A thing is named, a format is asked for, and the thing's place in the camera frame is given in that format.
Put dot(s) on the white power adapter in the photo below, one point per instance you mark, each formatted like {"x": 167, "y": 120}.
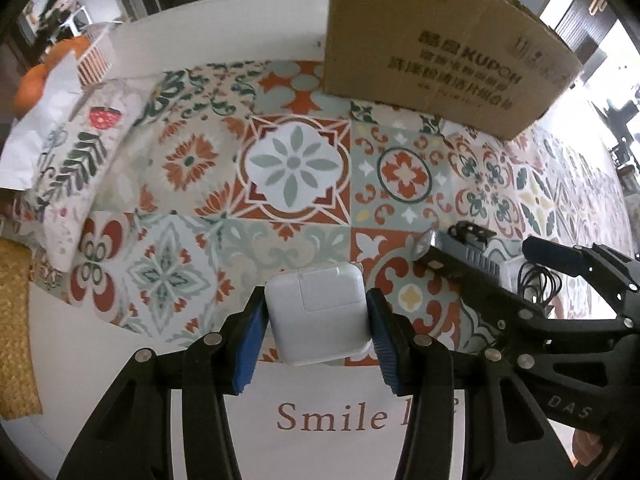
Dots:
{"x": 510, "y": 272}

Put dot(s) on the brown cardboard box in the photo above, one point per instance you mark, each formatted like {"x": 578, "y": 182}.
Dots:
{"x": 440, "y": 45}

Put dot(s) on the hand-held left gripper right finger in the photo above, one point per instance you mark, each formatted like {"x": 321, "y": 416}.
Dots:
{"x": 385, "y": 345}

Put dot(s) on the white fruit basket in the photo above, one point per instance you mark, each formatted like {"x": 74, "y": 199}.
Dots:
{"x": 95, "y": 57}

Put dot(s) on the floral tissue cover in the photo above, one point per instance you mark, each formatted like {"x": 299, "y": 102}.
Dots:
{"x": 75, "y": 160}

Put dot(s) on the white cube charger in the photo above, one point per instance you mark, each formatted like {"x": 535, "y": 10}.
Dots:
{"x": 315, "y": 315}

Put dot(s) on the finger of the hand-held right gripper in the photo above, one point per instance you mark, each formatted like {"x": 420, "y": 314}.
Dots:
{"x": 550, "y": 253}
{"x": 465, "y": 265}

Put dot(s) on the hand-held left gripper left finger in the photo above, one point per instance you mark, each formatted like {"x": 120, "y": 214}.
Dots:
{"x": 250, "y": 345}

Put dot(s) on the patterned tile-print table runner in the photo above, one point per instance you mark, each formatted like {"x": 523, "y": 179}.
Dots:
{"x": 295, "y": 170}

